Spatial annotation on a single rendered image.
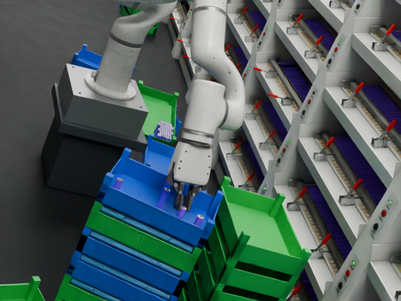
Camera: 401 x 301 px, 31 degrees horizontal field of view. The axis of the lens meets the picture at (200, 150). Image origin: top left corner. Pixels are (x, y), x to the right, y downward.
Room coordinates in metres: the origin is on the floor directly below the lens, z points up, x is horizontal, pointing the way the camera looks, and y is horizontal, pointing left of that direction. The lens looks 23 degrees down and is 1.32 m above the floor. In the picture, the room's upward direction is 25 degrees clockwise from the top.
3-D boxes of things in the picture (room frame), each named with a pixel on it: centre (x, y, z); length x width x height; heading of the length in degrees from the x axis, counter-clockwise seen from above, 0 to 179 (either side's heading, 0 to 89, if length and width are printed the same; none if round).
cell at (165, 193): (1.71, 0.04, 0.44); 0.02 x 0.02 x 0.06
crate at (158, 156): (2.79, 0.11, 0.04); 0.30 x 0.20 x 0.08; 11
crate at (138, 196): (1.72, 0.04, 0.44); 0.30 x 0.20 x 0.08; 90
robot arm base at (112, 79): (2.43, 0.39, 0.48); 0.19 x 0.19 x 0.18
